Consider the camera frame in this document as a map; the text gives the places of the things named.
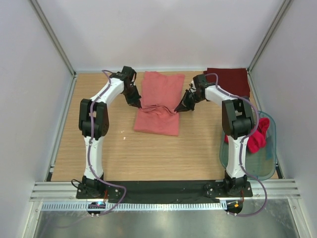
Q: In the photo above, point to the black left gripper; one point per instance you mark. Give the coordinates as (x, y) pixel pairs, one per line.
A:
(135, 101)

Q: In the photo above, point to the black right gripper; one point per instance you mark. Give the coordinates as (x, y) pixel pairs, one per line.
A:
(184, 104)

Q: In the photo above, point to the salmon pink t shirt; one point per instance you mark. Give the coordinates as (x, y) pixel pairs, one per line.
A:
(160, 96)

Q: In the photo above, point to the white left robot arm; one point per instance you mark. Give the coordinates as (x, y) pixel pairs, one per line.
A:
(94, 125)

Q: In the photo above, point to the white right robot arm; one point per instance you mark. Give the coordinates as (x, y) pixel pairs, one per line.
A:
(238, 124)

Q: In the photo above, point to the folded dark red t shirt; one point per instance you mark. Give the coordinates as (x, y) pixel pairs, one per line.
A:
(232, 80)

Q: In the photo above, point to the magenta crumpled t shirt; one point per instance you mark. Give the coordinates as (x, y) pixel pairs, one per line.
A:
(257, 140)

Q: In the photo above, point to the teal transparent plastic basket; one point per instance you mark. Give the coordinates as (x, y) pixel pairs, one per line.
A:
(262, 163)

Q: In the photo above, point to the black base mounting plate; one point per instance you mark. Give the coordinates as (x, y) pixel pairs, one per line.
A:
(161, 192)

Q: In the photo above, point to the left aluminium corner post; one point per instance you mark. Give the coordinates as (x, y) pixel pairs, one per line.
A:
(51, 34)

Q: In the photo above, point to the aluminium corner post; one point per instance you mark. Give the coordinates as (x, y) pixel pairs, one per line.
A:
(270, 33)
(51, 34)

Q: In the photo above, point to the aluminium front frame rail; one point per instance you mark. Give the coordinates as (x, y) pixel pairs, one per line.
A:
(271, 189)

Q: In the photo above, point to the right aluminium corner post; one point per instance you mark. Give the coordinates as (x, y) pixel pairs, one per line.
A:
(270, 33)

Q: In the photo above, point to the white slotted cable duct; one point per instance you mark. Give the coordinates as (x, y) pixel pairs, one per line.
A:
(98, 206)

